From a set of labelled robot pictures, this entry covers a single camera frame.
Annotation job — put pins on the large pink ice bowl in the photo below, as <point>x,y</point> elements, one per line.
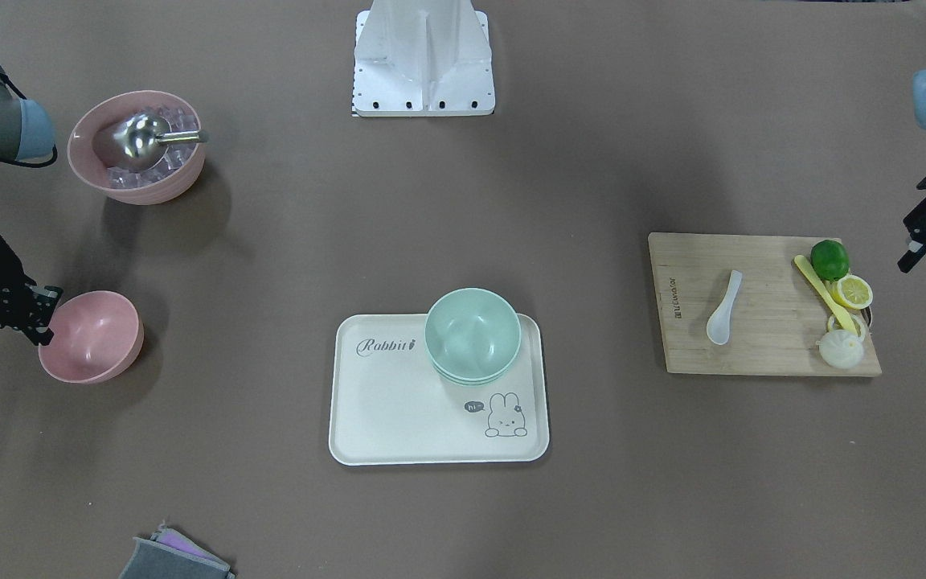
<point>168,179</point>

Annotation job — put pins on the white rabbit serving tray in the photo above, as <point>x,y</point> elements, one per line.
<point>390,407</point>

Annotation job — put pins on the wooden cutting board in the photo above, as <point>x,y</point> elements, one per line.
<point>777,317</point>

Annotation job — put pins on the white steamed bun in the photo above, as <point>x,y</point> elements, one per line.
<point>842,349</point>

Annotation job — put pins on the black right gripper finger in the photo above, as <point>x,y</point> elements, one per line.
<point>39,334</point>

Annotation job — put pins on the lemon slice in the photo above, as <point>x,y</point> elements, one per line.
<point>859,325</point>

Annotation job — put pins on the green lime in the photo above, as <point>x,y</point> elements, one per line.
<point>830,260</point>

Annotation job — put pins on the yellow plastic spoon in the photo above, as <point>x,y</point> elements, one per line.
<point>844,320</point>

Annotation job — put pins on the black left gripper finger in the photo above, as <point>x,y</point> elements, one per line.
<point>914,254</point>

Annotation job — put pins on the metal ice scoop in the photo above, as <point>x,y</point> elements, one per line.
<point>139,142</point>

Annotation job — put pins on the small pink bowl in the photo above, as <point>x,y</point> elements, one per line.
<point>97,335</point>

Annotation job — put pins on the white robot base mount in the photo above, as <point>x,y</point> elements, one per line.
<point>422,59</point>

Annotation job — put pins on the grey folded cloth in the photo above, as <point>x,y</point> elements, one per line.
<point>167,553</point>

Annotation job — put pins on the white ceramic spoon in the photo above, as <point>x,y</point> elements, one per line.
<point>718,327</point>

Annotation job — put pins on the lemon half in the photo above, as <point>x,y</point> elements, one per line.
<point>851,292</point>

